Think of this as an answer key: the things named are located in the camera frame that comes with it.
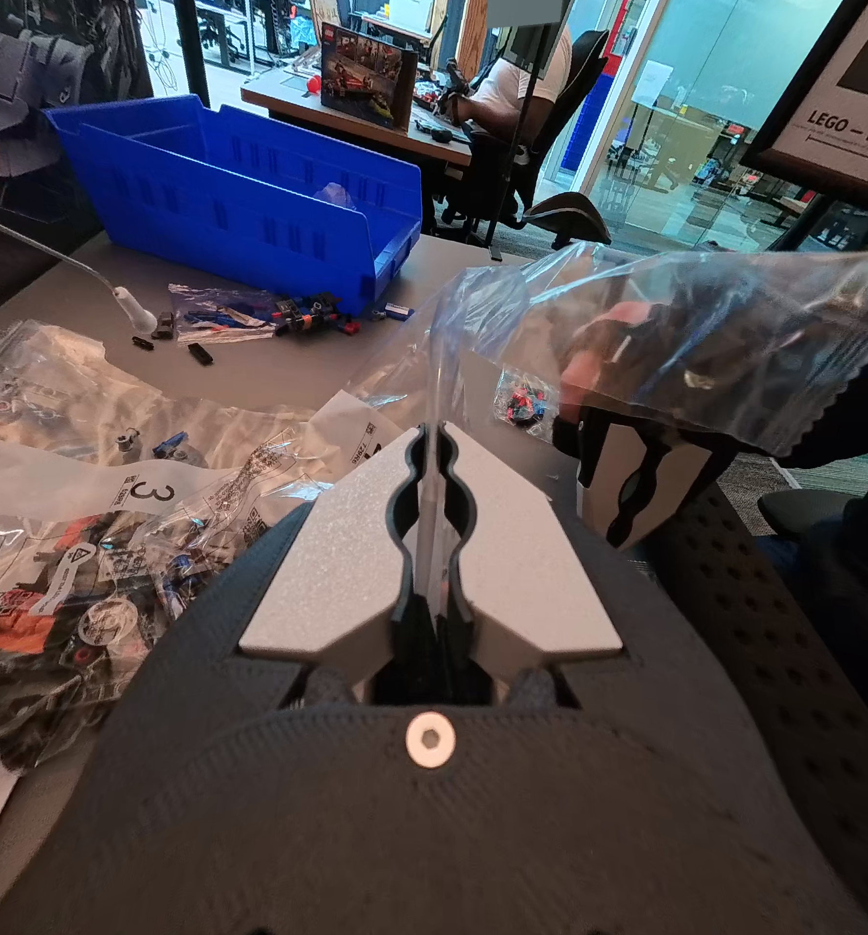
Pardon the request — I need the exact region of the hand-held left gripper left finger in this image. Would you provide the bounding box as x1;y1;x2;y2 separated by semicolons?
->
238;422;436;691

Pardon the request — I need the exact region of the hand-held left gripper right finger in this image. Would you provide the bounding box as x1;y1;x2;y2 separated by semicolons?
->
435;422;623;691

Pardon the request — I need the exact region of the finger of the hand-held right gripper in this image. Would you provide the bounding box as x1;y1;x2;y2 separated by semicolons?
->
583;424;650;550
611;442;712;552

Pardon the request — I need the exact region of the clear plastic bag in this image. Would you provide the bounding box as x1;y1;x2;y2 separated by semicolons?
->
346;241;868;629

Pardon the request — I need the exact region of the person's right forearm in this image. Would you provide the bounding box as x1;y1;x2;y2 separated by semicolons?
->
762;351;868;468

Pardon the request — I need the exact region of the small bag of lego parts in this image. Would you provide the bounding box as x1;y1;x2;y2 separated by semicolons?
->
494;365;552;428

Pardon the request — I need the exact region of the large white-label lego parts bag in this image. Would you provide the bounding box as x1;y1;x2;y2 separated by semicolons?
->
0;431;347;775

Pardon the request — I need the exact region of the small black orange lego assembly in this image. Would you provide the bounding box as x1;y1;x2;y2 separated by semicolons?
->
273;291;362;338

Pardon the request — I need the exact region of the small lego set box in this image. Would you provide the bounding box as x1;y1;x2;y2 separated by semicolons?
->
320;20;419;132

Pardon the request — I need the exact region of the black lego set box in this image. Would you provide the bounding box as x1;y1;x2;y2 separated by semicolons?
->
0;0;156;220

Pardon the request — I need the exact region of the person's right hand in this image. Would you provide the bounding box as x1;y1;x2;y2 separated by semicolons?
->
560;301;668;419

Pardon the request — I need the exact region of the black perforated board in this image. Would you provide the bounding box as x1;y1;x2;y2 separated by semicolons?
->
609;482;868;914

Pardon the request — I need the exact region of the black sign stand pole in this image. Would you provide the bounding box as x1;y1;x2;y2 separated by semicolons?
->
770;193;836;253

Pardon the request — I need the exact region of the black office chair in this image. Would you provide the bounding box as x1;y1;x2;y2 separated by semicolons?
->
470;29;613;227
521;191;613;249

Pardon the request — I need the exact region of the black framed marker sign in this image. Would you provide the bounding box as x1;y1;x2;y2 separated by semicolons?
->
740;0;868;216

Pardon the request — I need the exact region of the small bag of blue parts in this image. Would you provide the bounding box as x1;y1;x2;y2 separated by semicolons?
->
167;283;281;344

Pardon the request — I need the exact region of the clear bag of pale parts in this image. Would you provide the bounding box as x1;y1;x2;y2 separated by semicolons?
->
0;318;318;468

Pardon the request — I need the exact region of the blue plastic bin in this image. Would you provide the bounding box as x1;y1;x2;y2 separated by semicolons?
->
43;93;424;318

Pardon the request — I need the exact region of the wooden office desk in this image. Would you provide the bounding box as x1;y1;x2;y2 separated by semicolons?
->
240;62;475;169

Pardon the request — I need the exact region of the black steel column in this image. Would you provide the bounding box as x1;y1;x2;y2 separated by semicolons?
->
173;0;212;111

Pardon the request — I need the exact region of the metal page holder wire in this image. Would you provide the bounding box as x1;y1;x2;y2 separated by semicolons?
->
0;206;159;332

